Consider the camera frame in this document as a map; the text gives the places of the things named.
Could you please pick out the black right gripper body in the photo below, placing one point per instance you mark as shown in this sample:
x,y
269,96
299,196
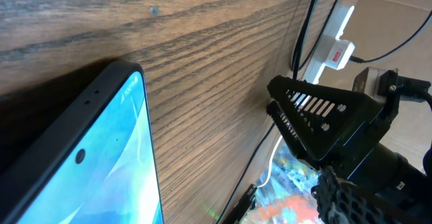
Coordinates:
x,y
353,148

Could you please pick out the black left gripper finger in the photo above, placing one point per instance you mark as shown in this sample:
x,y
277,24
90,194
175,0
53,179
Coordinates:
x,y
342,202

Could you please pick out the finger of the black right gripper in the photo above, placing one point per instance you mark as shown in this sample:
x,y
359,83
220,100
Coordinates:
x,y
321,117
289,135

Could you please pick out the smartphone with light screen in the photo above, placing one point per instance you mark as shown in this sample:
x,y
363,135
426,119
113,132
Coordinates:
x,y
95,163

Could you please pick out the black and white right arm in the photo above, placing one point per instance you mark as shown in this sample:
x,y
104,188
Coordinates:
x,y
411,189

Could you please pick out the white charger adapter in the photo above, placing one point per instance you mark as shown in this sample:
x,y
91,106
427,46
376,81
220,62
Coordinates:
x,y
339,54

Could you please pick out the colourful patterned mat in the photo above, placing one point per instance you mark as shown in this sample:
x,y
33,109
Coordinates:
x,y
284,194

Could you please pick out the white power strip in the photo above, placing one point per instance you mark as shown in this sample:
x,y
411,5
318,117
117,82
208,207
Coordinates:
x,y
333,31

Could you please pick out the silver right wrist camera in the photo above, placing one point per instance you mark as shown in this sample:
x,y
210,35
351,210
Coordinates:
x,y
379,84

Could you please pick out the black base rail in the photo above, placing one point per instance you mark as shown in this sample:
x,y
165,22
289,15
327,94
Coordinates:
x,y
246,203

